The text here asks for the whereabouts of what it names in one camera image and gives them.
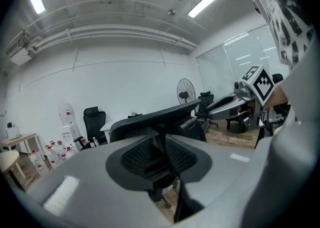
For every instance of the black standing fan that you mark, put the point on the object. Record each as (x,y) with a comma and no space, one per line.
(186,91)

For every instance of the group of clear water jugs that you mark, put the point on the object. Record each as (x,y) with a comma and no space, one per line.
(53,156)

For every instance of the frosted glass partition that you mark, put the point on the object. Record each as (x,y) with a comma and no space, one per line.
(225,72)

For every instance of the white box device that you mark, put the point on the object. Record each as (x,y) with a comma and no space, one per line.
(13,132)

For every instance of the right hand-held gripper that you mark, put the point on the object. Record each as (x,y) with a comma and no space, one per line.
(262,86)

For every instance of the black office chair with headrest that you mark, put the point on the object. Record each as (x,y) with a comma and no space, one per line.
(205,104)

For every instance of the light wooden table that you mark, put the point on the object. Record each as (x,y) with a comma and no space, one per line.
(17,140)

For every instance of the round wooden table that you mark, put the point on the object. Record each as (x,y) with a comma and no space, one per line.
(8,157)

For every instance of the white table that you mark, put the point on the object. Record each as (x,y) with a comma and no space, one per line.
(106,126)

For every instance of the black high-back office chair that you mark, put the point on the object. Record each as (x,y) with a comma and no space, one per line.
(93,124)

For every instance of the white air conditioner unit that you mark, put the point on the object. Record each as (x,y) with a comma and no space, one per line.
(18,53)

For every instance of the white ceiling pipes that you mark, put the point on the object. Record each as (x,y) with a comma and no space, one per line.
(112,32)

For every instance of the white water dispenser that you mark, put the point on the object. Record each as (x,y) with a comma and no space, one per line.
(70,134)

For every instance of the large dispenser water bottle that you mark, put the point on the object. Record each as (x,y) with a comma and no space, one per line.
(66,112)

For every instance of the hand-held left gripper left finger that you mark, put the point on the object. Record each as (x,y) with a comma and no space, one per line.
(87,172)

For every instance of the small clear water bottle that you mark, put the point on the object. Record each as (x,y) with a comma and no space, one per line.
(96,142)

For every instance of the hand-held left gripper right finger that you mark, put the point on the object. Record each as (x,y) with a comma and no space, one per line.
(225,162)

